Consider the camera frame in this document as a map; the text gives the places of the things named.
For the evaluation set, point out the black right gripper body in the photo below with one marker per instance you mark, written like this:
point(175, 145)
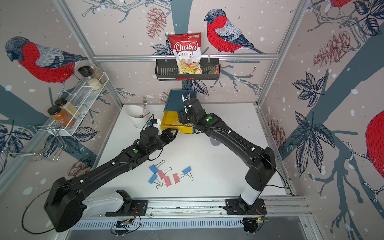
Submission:
point(185, 119)

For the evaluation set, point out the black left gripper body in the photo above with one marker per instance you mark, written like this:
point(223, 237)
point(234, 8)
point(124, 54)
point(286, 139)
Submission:
point(166, 137)

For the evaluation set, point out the yellow drawer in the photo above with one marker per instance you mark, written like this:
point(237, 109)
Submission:
point(170, 120)

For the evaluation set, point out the blue binder clip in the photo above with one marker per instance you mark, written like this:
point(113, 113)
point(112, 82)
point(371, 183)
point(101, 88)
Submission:
point(155, 168)
point(187, 172)
point(155, 181)

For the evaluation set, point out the teal drawer cabinet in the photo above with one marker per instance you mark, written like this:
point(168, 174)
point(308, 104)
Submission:
point(175, 102)

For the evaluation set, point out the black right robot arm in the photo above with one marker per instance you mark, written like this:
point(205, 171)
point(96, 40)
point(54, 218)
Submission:
point(261, 162)

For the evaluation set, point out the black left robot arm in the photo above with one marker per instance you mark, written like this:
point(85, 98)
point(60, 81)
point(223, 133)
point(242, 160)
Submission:
point(64, 204)

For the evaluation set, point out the pink binder clip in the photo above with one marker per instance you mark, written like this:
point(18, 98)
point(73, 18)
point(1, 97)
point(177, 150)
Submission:
point(162, 173)
point(177, 177)
point(168, 181)

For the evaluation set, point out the purple ceramic mug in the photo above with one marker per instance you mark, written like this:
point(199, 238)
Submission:
point(215, 142)

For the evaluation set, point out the white utensil cup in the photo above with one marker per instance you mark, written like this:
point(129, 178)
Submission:
point(138, 115)

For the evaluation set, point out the metal fork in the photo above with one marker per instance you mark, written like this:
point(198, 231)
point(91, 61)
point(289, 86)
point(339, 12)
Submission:
point(144, 107)

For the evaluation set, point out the Chuba cassava chips bag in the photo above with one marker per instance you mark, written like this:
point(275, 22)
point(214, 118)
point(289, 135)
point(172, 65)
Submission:
point(187, 50)

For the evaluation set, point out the small circuit board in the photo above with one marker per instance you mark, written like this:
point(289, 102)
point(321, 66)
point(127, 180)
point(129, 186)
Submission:
point(125, 224)

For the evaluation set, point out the orange spice jar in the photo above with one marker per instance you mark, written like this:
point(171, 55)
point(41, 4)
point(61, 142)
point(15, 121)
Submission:
point(61, 116)

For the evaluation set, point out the black lid spice jar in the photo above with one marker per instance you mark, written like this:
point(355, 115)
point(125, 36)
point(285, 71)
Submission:
point(92, 81)

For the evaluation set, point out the yellow spice jar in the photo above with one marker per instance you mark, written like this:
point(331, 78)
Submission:
point(68, 107)

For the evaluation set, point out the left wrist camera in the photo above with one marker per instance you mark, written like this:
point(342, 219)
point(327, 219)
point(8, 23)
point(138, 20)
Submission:
point(154, 123)

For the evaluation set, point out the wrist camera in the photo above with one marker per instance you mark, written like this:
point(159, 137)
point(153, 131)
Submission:
point(186, 97)
point(154, 123)

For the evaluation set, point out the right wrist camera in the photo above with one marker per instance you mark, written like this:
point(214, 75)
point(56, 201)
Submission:
point(186, 97)

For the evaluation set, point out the black wire basket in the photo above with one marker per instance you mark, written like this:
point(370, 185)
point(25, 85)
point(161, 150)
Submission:
point(171, 70)

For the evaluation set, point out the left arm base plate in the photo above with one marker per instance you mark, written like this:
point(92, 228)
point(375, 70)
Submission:
point(130, 207)

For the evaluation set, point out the white wire spice shelf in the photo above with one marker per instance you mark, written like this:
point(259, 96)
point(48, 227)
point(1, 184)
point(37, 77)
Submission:
point(82, 98)

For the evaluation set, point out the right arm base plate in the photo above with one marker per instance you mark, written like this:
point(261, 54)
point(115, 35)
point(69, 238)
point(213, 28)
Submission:
point(240, 207)

